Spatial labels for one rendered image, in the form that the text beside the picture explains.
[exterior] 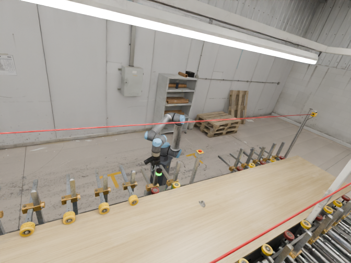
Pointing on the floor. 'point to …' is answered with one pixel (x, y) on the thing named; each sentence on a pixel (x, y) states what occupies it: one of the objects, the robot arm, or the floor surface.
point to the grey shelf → (161, 106)
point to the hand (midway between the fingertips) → (151, 170)
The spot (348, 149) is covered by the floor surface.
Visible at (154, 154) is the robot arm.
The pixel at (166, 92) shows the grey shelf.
